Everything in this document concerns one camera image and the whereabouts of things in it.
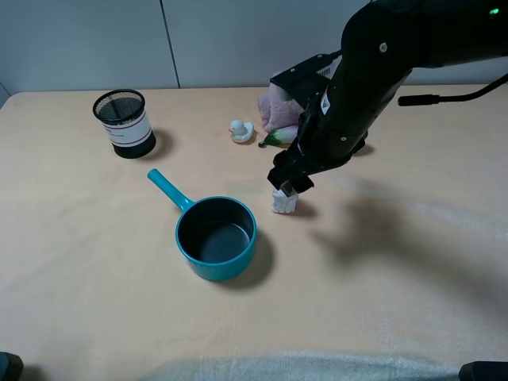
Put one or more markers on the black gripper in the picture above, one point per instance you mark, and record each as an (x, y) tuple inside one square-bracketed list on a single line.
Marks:
[(320, 145)]

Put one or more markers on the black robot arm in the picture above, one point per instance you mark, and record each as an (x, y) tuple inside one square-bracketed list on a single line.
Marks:
[(343, 93)]

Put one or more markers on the purple toy eggplant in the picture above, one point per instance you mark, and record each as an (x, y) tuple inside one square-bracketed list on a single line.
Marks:
[(280, 137)]

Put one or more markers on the pink folded towel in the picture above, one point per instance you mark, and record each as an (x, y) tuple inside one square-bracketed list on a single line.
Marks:
[(276, 112)]

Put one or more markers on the white rubber duck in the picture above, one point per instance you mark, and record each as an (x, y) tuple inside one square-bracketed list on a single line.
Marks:
[(241, 131)]

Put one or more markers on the teal saucepan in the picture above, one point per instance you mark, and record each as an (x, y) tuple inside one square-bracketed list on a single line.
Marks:
[(217, 235)]

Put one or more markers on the black mesh pen holder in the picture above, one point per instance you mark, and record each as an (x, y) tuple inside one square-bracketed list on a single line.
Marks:
[(123, 115)]

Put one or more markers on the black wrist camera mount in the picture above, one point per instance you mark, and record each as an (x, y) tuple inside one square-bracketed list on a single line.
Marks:
[(307, 79)]

